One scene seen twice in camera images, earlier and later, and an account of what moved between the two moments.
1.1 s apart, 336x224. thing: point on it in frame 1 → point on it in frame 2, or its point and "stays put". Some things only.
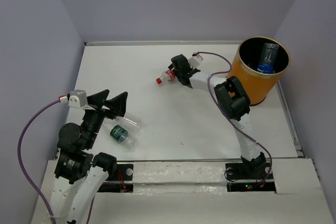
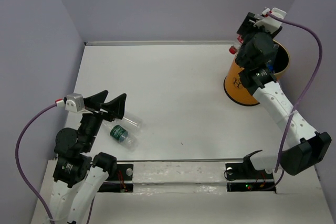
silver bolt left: x=129 y=171 stays put
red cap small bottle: x=168 y=74 → x=233 y=49
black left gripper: x=117 y=103 stays put
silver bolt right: x=229 y=171 stays put
